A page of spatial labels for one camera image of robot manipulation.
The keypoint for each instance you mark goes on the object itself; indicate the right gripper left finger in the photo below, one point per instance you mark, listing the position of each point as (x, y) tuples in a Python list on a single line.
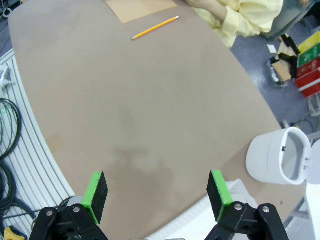
[(96, 192)]

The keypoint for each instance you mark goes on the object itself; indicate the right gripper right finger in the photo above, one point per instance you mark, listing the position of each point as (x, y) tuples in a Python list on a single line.
[(220, 192)]

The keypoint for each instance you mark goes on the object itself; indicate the yellow pencil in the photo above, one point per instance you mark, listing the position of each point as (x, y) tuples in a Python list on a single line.
[(155, 26)]

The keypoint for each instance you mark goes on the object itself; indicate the spiral notebook with brown cover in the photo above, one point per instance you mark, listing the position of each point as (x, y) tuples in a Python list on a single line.
[(140, 10)]

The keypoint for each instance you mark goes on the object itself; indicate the person's left forearm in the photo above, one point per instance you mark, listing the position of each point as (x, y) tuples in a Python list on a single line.
[(207, 8)]

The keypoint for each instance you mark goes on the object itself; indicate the white perforated plastic basket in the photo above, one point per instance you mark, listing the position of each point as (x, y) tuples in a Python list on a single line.
[(195, 220)]

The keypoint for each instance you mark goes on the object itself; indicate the white lidded trash bin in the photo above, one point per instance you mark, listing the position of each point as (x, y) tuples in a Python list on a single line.
[(265, 155)]

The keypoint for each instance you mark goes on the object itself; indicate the white round-cornered table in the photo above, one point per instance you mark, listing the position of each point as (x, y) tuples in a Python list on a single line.
[(312, 212)]

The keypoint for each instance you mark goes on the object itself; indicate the clear box with cardboard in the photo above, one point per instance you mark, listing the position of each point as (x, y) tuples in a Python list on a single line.
[(280, 72)]

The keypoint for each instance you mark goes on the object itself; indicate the white plug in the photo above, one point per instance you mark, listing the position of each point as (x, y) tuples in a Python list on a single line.
[(5, 77)]

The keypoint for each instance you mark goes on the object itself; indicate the small white card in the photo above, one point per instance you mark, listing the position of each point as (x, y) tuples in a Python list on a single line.
[(272, 48)]

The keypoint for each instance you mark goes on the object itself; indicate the black and tan floor stand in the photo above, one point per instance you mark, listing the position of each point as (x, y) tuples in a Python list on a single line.
[(290, 46)]

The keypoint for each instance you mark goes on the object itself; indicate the green recycling bin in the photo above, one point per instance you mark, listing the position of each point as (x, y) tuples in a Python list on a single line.
[(310, 56)]

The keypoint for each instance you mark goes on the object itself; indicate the yellow recycling bin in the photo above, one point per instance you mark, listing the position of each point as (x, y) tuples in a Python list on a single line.
[(311, 42)]

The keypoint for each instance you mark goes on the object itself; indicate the person in yellow shirt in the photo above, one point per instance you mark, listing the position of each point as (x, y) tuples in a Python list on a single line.
[(250, 15)]

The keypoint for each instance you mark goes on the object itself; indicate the grey trousers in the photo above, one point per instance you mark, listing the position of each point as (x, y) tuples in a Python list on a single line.
[(290, 17)]

